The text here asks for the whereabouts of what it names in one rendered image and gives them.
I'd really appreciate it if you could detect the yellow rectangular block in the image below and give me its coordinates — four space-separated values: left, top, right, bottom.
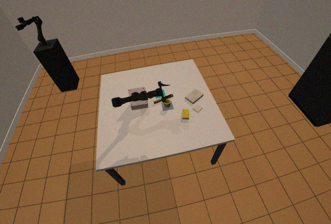
182 109 189 120

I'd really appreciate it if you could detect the small beige flat tile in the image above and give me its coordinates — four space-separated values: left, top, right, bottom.
193 104 202 112

